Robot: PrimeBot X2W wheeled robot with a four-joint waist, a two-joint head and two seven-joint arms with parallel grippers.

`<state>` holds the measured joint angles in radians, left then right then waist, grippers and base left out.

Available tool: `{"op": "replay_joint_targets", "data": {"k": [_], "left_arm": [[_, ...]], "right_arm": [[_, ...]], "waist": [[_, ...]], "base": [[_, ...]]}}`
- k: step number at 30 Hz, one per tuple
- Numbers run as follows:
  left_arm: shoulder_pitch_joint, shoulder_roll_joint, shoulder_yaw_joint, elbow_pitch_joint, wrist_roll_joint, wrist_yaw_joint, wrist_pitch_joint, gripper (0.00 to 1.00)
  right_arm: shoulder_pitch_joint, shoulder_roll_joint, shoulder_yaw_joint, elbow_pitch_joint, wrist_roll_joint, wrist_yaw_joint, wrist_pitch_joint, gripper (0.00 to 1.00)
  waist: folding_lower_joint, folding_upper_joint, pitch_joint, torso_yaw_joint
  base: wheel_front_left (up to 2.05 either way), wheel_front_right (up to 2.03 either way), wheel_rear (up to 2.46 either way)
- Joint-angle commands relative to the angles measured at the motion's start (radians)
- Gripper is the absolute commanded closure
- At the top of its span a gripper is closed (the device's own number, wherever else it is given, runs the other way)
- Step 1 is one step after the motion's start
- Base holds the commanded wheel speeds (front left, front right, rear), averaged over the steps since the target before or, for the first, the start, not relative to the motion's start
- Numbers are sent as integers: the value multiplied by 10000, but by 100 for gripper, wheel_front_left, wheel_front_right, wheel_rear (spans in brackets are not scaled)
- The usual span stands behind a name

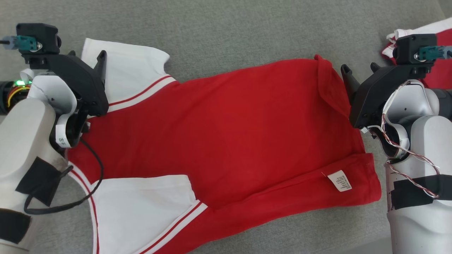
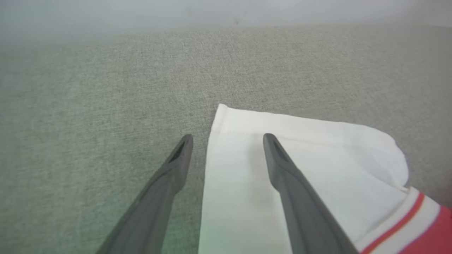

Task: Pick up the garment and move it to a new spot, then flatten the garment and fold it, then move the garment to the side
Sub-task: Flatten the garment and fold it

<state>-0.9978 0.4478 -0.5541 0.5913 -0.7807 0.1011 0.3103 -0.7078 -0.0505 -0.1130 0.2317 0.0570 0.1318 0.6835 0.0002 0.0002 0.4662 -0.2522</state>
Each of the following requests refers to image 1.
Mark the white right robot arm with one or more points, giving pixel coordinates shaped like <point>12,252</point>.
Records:
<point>423,148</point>

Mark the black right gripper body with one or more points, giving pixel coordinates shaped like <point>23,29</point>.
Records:
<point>374,98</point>

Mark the red shorts white stripe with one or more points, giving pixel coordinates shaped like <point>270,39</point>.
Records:
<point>441,70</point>

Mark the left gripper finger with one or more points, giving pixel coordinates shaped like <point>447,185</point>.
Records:
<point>101,67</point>
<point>71,53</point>

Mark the red jersey white sleeves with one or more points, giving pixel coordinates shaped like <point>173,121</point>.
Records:
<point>229,134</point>

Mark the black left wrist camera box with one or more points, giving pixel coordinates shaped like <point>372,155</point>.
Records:
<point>39,33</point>

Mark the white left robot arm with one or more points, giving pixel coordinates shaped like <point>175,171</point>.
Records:
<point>24,141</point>

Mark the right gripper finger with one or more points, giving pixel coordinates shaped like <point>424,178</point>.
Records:
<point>375,67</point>
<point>350,83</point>

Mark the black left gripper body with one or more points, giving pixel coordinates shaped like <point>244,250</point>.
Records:
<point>81,84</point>

